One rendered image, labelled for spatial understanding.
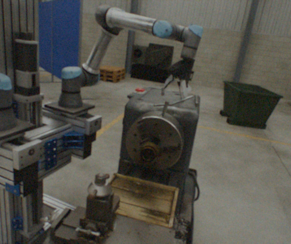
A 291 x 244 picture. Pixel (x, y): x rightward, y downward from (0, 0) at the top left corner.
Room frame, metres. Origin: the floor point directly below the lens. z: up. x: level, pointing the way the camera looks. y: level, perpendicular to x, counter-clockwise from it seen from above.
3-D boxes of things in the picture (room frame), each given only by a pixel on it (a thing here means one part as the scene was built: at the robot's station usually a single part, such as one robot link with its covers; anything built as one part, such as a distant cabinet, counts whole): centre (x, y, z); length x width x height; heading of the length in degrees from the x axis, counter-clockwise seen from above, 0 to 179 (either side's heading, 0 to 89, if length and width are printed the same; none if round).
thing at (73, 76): (1.48, 0.48, 1.33); 0.13 x 0.12 x 0.14; 153
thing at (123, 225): (0.68, 0.06, 0.95); 0.43 x 0.17 x 0.05; 79
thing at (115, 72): (9.29, 1.57, 0.22); 1.25 x 0.86 x 0.44; 170
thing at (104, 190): (0.69, 0.12, 1.13); 0.08 x 0.08 x 0.03
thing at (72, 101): (1.47, 0.49, 1.21); 0.15 x 0.15 x 0.10
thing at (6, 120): (1.01, 0.66, 1.21); 0.15 x 0.15 x 0.10
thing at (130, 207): (0.98, -0.02, 0.89); 0.36 x 0.30 x 0.04; 79
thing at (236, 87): (5.82, -2.36, 0.43); 1.34 x 0.94 x 0.85; 0
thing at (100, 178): (0.69, 0.12, 1.17); 0.04 x 0.04 x 0.03
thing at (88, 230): (0.72, 0.12, 0.99); 0.20 x 0.10 x 0.05; 169
